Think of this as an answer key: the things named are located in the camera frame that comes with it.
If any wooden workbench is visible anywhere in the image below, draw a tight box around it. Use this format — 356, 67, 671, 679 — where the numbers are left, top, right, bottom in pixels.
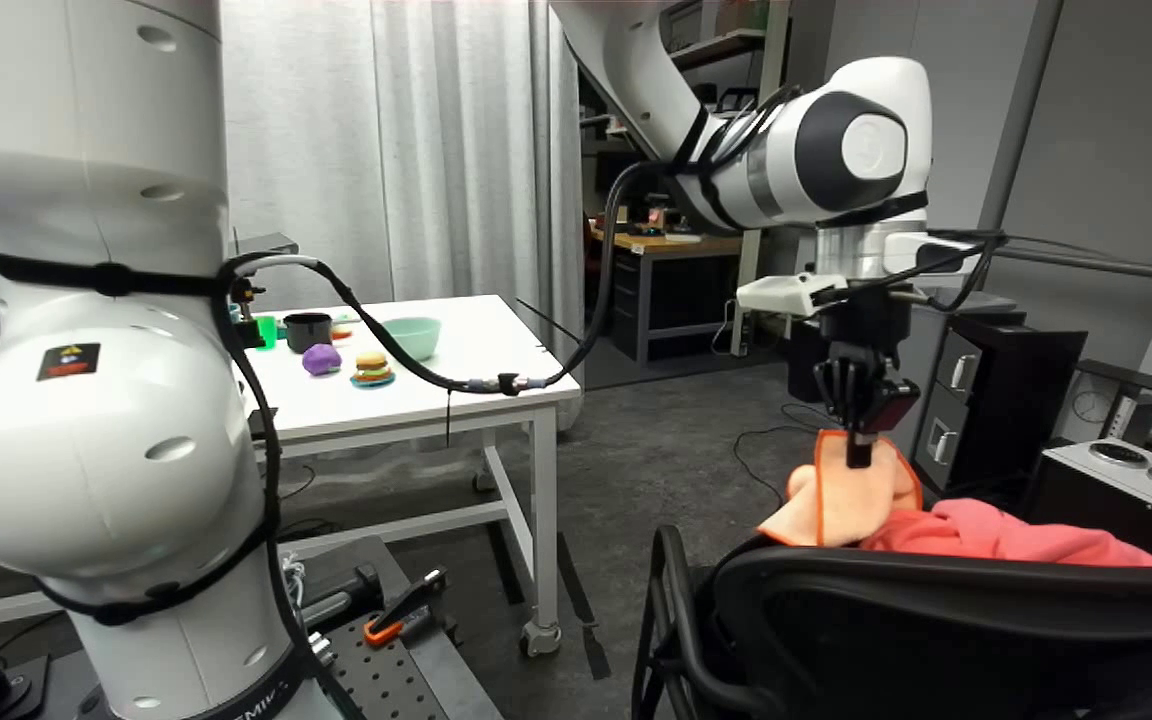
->
582, 230, 743, 364

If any black filing cabinet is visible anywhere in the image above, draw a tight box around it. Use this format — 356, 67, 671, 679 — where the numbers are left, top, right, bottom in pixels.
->
910, 315, 1082, 501

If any white curtain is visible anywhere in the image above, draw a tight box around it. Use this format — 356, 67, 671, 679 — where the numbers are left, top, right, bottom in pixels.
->
221, 0, 582, 358

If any green toy block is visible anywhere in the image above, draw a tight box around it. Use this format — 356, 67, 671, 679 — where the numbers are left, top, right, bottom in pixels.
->
251, 315, 284, 348

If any teal bowl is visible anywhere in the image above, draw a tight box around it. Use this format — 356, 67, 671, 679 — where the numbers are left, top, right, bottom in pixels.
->
384, 315, 439, 362

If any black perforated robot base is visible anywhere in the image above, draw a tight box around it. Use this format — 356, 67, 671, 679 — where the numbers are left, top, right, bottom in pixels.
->
278, 541, 504, 720

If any purple toy ball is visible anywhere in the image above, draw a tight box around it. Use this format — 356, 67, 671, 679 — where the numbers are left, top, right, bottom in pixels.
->
298, 346, 340, 376

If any black mesh chair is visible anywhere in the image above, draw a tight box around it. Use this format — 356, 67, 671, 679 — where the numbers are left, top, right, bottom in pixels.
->
631, 529, 1152, 720

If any white table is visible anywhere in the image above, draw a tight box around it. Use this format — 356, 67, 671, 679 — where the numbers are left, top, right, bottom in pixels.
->
0, 293, 586, 660

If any orange handled clamp lower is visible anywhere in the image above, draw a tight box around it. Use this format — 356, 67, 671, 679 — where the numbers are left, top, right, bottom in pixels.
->
298, 570, 449, 649

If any black cup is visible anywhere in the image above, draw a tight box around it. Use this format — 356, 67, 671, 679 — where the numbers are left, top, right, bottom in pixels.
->
284, 312, 333, 353

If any low black white cabinet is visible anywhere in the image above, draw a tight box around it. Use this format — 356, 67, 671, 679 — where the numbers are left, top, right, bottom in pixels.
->
1024, 439, 1152, 553

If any orange cloth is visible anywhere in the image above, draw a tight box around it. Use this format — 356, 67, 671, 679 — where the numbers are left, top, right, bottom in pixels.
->
755, 427, 920, 549

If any toy burger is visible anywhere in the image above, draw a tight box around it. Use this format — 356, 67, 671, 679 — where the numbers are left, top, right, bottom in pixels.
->
350, 353, 395, 390

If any metal shelf rack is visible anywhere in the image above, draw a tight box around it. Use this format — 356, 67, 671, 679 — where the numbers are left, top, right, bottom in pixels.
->
565, 0, 790, 323

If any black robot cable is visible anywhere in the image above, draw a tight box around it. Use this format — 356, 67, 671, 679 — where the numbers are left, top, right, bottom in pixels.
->
221, 158, 671, 402

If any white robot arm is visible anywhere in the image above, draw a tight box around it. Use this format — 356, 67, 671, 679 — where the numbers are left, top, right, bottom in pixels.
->
0, 0, 359, 720

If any pink cloth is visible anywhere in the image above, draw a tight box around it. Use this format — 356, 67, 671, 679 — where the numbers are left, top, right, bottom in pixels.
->
843, 501, 1152, 570

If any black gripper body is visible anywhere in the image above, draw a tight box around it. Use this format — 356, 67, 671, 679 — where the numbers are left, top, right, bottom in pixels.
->
812, 287, 920, 436

